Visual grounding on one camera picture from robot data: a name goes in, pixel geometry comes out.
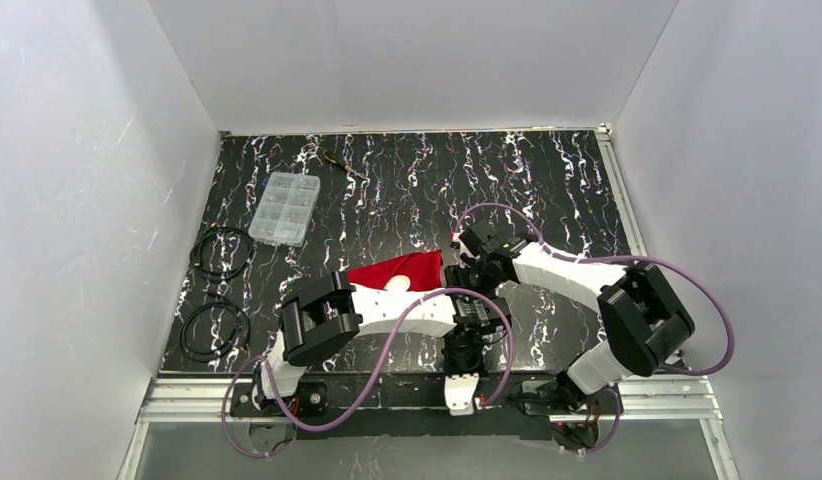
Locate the red cloth napkin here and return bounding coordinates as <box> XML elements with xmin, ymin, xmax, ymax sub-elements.
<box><xmin>348</xmin><ymin>250</ymin><xmax>443</xmax><ymax>292</ymax></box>

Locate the white ceramic spoon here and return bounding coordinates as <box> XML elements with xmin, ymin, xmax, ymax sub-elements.
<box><xmin>384</xmin><ymin>275</ymin><xmax>411</xmax><ymax>292</ymax></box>

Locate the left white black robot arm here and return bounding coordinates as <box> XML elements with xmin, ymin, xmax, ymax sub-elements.
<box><xmin>253</xmin><ymin>272</ymin><xmax>511</xmax><ymax>400</ymax></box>

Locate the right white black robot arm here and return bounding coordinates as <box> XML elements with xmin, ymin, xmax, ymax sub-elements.
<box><xmin>447</xmin><ymin>222</ymin><xmax>695</xmax><ymax>403</ymax></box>

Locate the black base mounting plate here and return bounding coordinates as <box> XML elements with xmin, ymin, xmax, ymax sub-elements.
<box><xmin>227</xmin><ymin>371</ymin><xmax>623</xmax><ymax>448</ymax></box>

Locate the clear plastic compartment box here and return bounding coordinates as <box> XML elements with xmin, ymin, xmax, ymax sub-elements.
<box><xmin>248</xmin><ymin>172</ymin><xmax>321</xmax><ymax>248</ymax></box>

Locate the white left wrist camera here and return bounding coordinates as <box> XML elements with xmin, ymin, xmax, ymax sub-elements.
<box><xmin>443</xmin><ymin>373</ymin><xmax>480</xmax><ymax>417</ymax></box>

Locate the aluminium frame rail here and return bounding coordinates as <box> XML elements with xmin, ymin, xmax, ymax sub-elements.
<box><xmin>119</xmin><ymin>372</ymin><xmax>738</xmax><ymax>479</ymax></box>

